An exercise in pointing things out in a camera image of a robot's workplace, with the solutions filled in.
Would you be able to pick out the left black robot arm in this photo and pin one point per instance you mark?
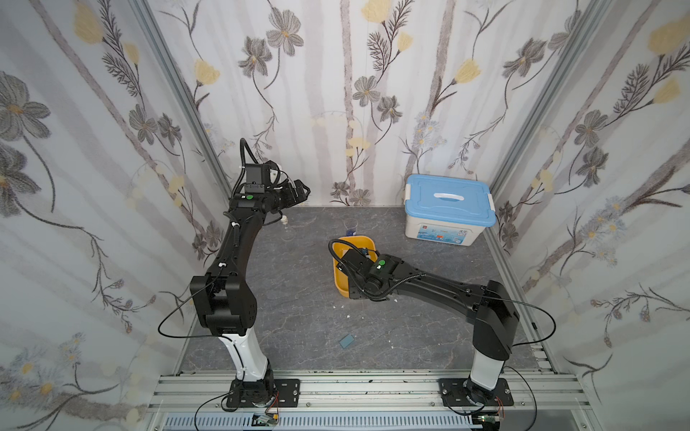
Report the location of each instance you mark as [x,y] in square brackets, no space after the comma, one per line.
[206,290]

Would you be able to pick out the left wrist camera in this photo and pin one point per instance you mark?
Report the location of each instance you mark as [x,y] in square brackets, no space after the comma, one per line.
[261,177]

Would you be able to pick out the teal eraser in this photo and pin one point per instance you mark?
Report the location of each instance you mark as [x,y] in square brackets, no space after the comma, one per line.
[347,341]

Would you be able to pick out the white perforated cable duct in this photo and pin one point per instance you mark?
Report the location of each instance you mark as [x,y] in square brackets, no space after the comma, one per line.
[292,420]

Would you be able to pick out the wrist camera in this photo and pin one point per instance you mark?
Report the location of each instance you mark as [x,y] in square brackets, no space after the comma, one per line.
[356,264]
[261,177]

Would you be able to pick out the blue lid storage box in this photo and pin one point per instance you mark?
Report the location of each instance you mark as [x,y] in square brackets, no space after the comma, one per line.
[447,210]

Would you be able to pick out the aluminium frame rail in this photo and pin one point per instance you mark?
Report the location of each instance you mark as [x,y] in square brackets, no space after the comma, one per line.
[383,390]

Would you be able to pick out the glass flask with stopper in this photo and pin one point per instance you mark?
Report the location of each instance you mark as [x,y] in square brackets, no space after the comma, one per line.
[287,231]

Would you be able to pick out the small circuit board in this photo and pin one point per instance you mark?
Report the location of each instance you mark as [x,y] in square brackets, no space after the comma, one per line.
[266,420]

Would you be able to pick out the yellow plastic storage tray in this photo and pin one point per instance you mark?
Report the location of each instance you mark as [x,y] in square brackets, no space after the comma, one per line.
[340,278]

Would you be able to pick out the clear beaker blue base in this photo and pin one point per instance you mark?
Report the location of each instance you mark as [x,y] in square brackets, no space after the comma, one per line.
[351,226]

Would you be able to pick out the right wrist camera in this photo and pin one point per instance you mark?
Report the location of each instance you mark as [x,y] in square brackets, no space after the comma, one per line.
[356,264]

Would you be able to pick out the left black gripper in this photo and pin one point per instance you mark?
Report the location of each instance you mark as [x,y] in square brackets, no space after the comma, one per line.
[291,194]

